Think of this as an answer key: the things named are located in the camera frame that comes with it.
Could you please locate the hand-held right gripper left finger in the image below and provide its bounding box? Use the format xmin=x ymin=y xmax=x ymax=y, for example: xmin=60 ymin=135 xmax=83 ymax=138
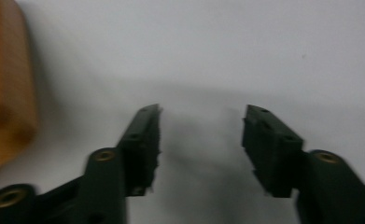
xmin=84 ymin=104 xmax=163 ymax=224

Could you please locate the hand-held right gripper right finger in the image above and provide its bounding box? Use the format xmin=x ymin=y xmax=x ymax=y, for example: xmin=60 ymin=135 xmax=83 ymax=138
xmin=241 ymin=105 xmax=365 ymax=224

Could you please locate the orange wooden block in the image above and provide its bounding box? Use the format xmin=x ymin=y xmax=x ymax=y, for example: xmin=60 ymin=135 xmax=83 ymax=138
xmin=0 ymin=0 xmax=38 ymax=175

